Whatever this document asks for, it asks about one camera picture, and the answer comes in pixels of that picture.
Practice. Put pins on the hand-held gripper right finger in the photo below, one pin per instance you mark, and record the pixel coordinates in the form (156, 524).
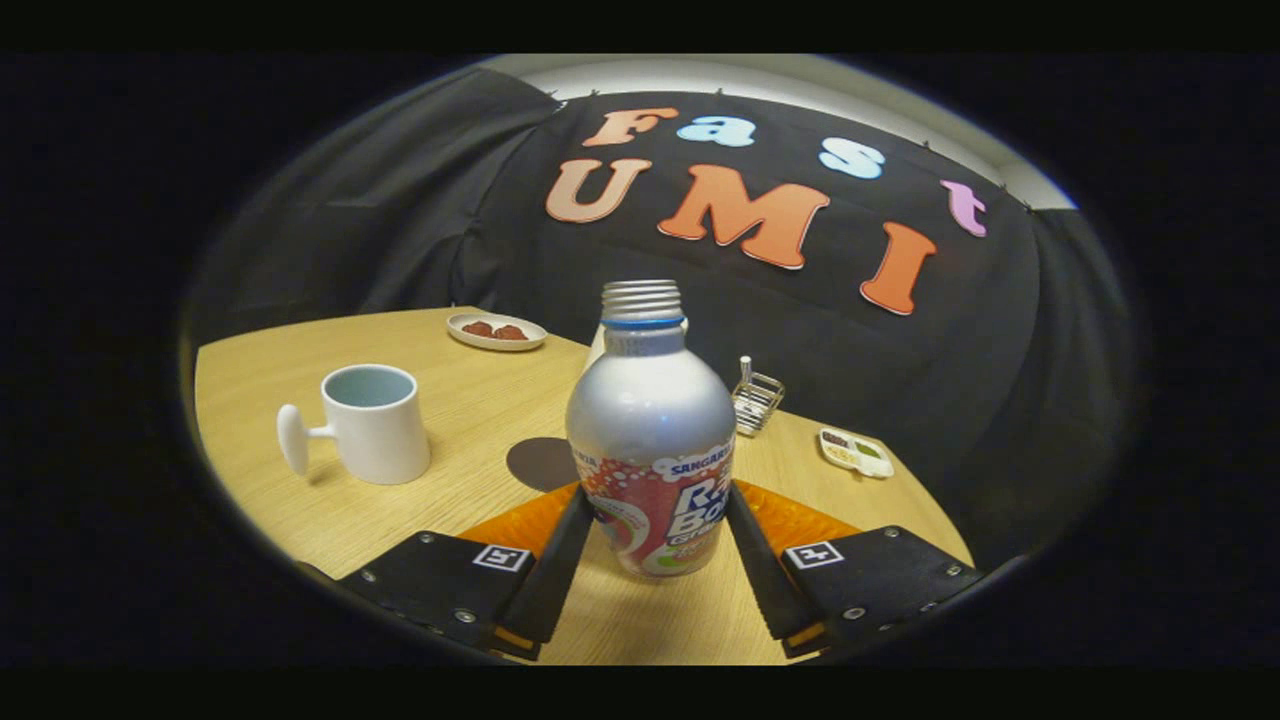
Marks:
(765, 575)

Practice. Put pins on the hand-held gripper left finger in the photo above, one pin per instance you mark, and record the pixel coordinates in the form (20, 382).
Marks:
(555, 580)

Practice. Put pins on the dark brown round coaster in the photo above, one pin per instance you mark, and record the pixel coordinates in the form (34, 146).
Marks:
(540, 465)

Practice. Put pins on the silver juice bottle red label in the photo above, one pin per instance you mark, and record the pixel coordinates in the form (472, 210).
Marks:
(650, 420)

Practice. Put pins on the white cup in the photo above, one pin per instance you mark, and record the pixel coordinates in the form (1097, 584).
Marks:
(375, 440)

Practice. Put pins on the wooden table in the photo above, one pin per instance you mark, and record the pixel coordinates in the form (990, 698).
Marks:
(450, 520)

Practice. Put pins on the small white condiment tray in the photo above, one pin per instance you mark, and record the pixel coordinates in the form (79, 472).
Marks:
(856, 452)

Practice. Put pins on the white toaster with bread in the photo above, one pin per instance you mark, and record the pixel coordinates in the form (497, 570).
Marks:
(596, 350)

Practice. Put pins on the white plate with red food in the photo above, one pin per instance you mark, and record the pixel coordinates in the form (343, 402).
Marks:
(497, 331)

